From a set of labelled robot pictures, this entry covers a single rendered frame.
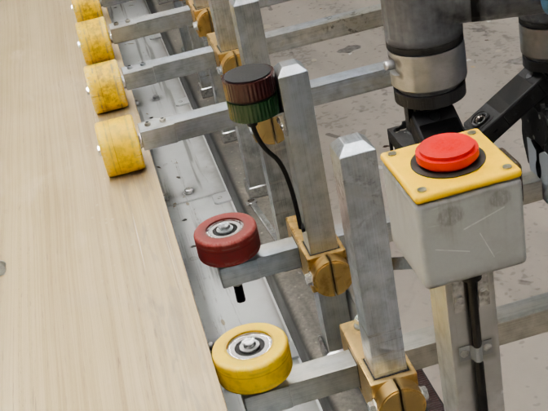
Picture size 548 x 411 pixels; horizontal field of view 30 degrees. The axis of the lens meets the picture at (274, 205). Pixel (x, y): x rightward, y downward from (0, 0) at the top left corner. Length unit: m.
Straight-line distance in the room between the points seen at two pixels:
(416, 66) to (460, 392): 0.36
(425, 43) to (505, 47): 3.14
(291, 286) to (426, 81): 0.59
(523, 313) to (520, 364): 1.29
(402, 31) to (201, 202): 1.04
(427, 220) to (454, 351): 0.12
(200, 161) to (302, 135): 0.96
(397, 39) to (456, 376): 0.38
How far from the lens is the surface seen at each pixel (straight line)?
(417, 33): 0.97
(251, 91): 1.13
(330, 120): 3.69
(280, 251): 1.29
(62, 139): 1.66
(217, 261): 1.25
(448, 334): 0.71
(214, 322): 1.61
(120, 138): 1.44
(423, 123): 1.02
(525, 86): 1.31
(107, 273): 1.25
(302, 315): 1.44
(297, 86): 1.15
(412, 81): 1.00
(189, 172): 2.09
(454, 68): 1.00
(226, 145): 1.97
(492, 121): 1.30
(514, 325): 1.14
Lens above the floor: 1.53
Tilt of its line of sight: 29 degrees down
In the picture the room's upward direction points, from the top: 11 degrees counter-clockwise
